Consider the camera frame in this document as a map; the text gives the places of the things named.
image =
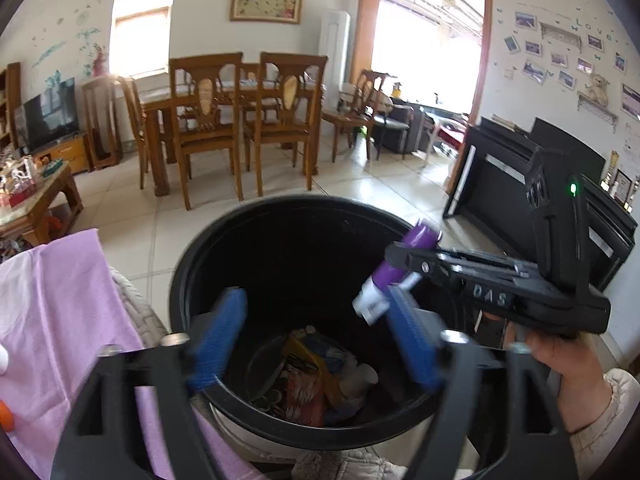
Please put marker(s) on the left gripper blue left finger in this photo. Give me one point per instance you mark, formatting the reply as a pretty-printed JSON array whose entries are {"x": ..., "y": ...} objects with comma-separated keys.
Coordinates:
[{"x": 214, "y": 336}]

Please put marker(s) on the person right hand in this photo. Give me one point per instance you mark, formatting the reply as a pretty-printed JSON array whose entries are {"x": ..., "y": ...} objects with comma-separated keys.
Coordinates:
[{"x": 584, "y": 392}]

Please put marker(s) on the white air conditioner tower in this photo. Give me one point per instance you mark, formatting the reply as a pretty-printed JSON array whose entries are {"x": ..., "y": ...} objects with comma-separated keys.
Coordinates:
[{"x": 333, "y": 44}]

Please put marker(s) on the black television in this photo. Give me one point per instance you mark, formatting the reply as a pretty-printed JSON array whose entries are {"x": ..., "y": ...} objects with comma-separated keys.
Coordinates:
[{"x": 49, "y": 117}]

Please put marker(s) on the purple tablecloth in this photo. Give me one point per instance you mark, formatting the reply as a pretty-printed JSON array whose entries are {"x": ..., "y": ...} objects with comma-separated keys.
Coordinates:
[{"x": 96, "y": 385}]

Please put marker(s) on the orange mandarin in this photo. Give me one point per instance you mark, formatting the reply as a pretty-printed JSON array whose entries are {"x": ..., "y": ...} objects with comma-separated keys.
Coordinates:
[{"x": 6, "y": 418}]

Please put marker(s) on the red milk carton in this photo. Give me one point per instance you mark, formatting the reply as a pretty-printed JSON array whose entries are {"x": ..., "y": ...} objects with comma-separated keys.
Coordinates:
[{"x": 304, "y": 404}]

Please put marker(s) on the wooden coffee table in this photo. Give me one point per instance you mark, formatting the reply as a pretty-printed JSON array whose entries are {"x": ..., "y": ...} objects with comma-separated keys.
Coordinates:
[{"x": 46, "y": 215}]

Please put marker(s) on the yellow plastic bag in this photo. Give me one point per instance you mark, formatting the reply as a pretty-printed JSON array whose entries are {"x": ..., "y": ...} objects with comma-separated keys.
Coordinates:
[{"x": 294, "y": 347}]

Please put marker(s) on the wooden dining chair near left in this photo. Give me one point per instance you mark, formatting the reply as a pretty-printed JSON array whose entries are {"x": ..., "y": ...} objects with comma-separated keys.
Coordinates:
[{"x": 205, "y": 110}]

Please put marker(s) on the wooden dining chair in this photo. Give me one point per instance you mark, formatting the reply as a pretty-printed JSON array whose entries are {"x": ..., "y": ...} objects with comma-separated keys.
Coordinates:
[
  {"x": 205, "y": 110},
  {"x": 288, "y": 100}
]

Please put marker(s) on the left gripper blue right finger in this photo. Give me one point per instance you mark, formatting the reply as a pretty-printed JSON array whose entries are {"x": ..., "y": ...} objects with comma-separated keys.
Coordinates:
[{"x": 417, "y": 334}]

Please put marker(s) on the black trash bin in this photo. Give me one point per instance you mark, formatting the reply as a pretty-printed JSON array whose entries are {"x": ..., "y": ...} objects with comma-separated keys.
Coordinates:
[{"x": 301, "y": 260}]

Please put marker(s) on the wooden dining chair near right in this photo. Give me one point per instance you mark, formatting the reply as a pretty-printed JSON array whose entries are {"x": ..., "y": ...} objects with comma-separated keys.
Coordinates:
[{"x": 288, "y": 100}]

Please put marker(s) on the black piano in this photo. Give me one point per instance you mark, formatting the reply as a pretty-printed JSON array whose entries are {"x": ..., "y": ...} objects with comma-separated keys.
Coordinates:
[{"x": 490, "y": 193}]

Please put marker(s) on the white paper cup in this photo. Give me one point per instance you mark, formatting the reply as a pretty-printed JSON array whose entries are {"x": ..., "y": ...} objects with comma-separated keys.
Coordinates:
[{"x": 357, "y": 381}]

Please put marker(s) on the wooden bookshelf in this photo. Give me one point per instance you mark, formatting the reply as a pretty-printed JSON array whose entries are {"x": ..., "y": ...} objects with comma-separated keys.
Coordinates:
[{"x": 10, "y": 101}]

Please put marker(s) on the wooden chair far right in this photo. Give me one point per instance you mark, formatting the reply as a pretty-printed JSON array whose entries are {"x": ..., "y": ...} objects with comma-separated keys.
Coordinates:
[{"x": 359, "y": 111}]

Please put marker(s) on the tall wooden plant stand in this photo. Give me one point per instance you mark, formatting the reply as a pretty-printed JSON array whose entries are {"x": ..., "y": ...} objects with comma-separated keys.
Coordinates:
[{"x": 102, "y": 130}]

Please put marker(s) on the wooden tv cabinet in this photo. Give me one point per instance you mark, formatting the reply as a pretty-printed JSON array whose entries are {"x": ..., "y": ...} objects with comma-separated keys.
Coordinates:
[{"x": 74, "y": 150}]

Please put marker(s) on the purple spray bottle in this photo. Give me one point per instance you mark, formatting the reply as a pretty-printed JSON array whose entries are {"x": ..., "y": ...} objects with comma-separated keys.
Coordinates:
[{"x": 371, "y": 303}]

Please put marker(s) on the framed floral picture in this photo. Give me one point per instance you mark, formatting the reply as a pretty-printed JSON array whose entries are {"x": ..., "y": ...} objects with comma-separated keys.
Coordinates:
[{"x": 269, "y": 11}]

